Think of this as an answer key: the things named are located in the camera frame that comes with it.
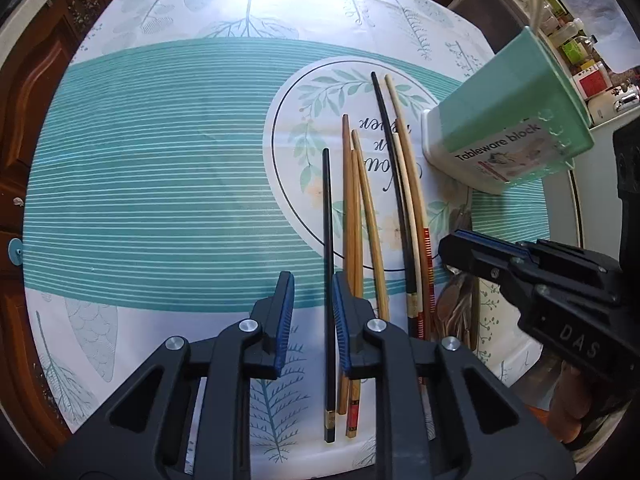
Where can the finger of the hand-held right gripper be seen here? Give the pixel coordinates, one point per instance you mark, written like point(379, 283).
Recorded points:
point(575, 265)
point(475, 257)

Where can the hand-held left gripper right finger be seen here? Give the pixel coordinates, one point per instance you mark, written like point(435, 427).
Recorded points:
point(340, 320)

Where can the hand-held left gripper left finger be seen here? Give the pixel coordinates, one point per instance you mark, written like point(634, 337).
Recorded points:
point(285, 310)

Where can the brown chopstick with red end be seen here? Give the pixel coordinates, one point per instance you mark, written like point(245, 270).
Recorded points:
point(358, 260)

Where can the plain brown wooden chopstick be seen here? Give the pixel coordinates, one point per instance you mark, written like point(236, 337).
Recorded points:
point(347, 185)
point(372, 240)

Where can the short black chopstick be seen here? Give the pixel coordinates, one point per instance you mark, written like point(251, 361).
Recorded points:
point(327, 220)

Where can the pale chopstick with red stripes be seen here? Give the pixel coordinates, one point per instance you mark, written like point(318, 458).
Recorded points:
point(406, 185)
point(407, 150)

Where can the long black chopstick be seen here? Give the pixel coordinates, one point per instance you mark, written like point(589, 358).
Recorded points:
point(395, 180)

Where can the green utensil holder white base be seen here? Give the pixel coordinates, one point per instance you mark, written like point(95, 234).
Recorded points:
point(500, 90)

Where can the person's right hand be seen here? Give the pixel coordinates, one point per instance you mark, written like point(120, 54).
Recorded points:
point(575, 400)

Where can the large metal spoon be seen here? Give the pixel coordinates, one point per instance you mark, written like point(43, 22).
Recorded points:
point(447, 302)

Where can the small white appliance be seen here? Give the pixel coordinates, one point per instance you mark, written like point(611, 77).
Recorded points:
point(617, 102)

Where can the teal leaf printed tablecloth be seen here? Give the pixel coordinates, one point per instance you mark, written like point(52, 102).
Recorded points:
point(150, 185)

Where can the red label jar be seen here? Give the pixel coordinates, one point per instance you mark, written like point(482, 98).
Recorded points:
point(595, 80)

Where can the green jar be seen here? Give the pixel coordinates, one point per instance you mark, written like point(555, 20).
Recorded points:
point(575, 50)

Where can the grey bin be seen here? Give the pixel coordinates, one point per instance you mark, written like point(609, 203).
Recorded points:
point(475, 7)

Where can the brown wooden cabinets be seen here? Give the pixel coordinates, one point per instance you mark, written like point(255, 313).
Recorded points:
point(30, 110)

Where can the cream countertop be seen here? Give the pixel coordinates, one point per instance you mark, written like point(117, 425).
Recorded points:
point(15, 30)

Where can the blue round wall hook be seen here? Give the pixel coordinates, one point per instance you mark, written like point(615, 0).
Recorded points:
point(15, 251)

